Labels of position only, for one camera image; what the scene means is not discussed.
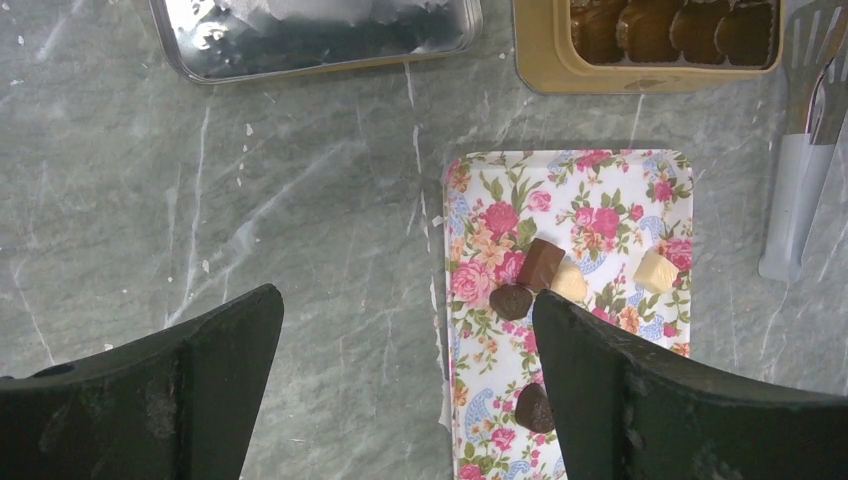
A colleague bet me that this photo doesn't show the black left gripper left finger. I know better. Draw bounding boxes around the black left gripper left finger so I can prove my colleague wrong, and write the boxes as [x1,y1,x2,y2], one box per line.
[1,284,284,479]

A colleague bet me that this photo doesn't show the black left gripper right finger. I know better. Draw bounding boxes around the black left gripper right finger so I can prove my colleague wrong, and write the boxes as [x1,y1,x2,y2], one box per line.
[532,290,847,479]

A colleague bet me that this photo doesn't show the floral rectangular tray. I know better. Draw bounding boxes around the floral rectangular tray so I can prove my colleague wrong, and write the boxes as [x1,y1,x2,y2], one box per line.
[444,149,694,479]

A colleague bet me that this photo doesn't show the metal tongs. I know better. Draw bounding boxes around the metal tongs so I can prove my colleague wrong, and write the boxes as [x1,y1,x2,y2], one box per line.
[758,1,847,283]

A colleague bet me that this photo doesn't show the silver tin lid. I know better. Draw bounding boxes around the silver tin lid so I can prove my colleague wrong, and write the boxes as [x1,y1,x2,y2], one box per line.
[149,0,483,85]

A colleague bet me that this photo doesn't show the gold chocolate tin box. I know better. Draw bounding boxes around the gold chocolate tin box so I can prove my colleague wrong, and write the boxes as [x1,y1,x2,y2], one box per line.
[513,0,785,94]

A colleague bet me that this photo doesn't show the dark chocolate lower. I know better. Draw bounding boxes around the dark chocolate lower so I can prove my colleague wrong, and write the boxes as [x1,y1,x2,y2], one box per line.
[514,383,555,434]

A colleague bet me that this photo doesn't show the white round chocolate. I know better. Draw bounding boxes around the white round chocolate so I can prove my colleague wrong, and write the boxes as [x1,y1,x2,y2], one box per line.
[549,258,588,303]

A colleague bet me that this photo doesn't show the white cube chocolate right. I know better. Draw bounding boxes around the white cube chocolate right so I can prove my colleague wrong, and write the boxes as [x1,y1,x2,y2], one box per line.
[633,250,680,294]

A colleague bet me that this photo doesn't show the dark heart chocolate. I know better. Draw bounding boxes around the dark heart chocolate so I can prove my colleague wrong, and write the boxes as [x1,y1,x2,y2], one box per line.
[489,284,534,321]

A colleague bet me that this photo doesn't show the dark rectangular chocolate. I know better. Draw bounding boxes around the dark rectangular chocolate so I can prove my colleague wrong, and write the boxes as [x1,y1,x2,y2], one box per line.
[516,238,565,292]

